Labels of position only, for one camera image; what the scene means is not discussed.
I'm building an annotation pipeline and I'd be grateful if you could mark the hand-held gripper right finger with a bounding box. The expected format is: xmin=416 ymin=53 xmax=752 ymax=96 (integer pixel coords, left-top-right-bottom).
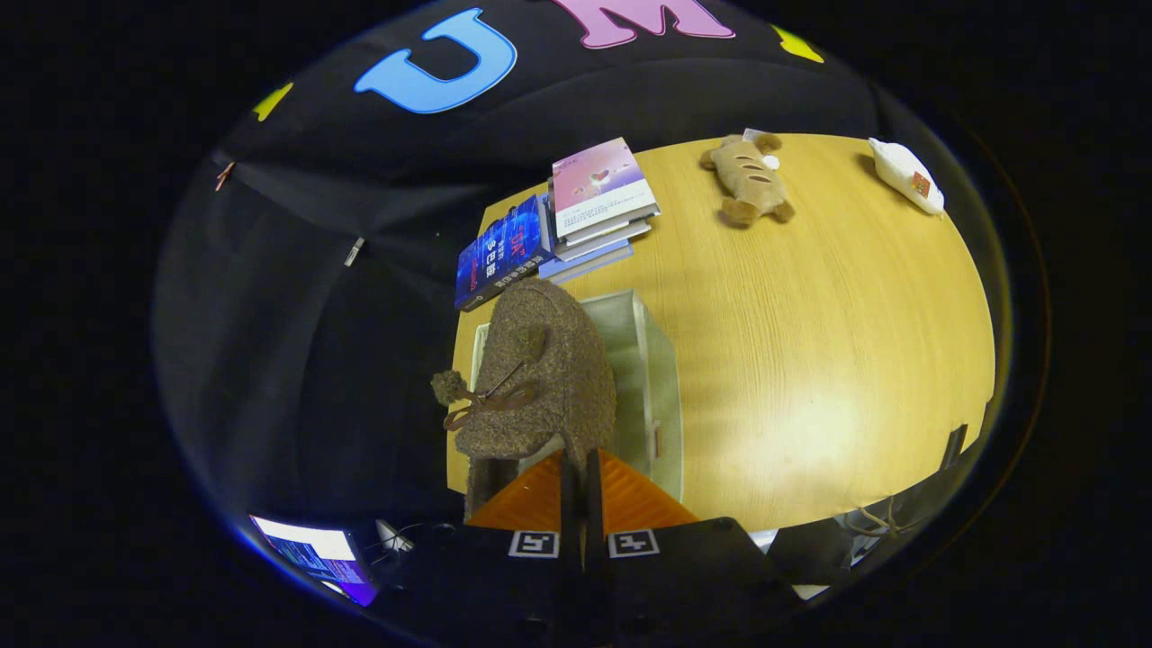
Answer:
xmin=583 ymin=448 xmax=802 ymax=647

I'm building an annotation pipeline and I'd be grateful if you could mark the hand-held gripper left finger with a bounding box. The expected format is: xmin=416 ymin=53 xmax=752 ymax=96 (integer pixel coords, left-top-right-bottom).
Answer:
xmin=382 ymin=448 xmax=584 ymax=648

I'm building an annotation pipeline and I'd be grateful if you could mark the cream fabric storage box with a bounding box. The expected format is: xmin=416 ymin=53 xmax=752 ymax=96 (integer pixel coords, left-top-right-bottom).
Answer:
xmin=468 ymin=289 xmax=685 ymax=503

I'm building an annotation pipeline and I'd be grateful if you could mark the brown fuzzy shoe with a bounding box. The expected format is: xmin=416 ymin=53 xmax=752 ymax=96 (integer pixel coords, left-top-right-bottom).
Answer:
xmin=430 ymin=277 xmax=618 ymax=521

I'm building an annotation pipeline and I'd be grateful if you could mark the black backdrop cloth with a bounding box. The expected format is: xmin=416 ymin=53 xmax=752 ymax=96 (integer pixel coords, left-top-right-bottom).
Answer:
xmin=153 ymin=0 xmax=955 ymax=541

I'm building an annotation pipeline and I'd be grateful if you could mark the pale blue book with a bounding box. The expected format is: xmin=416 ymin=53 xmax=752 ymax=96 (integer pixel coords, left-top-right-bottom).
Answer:
xmin=538 ymin=238 xmax=635 ymax=284

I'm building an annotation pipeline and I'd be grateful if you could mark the grey white book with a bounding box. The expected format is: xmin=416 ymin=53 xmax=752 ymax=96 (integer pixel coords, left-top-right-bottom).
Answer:
xmin=549 ymin=180 xmax=653 ymax=262

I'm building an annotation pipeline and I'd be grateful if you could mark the pink book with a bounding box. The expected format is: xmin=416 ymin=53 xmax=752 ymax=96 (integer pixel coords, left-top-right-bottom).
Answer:
xmin=551 ymin=137 xmax=661 ymax=240

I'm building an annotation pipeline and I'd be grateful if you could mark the tan plush toy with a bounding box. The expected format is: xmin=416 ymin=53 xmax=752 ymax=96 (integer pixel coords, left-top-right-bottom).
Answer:
xmin=700 ymin=132 xmax=797 ymax=228

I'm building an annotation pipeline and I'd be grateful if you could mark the white tissue packet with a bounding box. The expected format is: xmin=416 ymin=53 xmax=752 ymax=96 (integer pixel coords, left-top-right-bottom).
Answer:
xmin=868 ymin=137 xmax=946 ymax=217

